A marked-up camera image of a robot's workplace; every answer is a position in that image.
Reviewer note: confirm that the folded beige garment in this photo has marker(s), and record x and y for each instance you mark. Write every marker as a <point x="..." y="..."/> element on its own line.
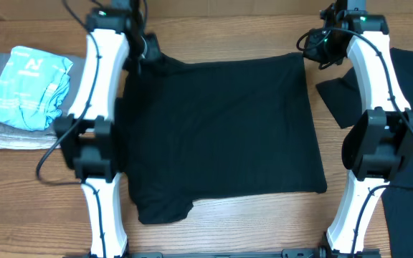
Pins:
<point x="18" y="139"/>

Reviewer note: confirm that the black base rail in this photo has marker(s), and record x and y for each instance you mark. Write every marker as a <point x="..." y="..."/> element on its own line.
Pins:
<point x="221" y="254"/>

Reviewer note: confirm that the black polo shirt Sydrogen logo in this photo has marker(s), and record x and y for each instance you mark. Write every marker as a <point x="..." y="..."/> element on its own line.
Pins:
<point x="216" y="130"/>

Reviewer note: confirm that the black t-shirt white label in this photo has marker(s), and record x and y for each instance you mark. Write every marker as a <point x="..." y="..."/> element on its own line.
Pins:
<point x="342" y="98"/>

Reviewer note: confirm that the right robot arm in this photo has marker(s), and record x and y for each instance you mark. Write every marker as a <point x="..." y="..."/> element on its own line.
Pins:
<point x="381" y="143"/>

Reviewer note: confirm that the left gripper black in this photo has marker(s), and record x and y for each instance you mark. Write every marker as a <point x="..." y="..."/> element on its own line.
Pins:
<point x="154" y="49"/>

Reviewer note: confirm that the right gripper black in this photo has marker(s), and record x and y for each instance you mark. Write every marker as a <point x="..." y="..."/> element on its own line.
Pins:
<point x="310" y="51"/>

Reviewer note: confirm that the folded light blue shirt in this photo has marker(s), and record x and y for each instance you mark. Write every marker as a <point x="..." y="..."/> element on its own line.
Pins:
<point x="33" y="85"/>

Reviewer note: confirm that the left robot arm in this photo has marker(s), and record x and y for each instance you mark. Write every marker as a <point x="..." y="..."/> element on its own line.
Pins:
<point x="88" y="138"/>

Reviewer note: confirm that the folded grey garment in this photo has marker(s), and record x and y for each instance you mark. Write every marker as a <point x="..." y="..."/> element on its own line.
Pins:
<point x="75" y="74"/>

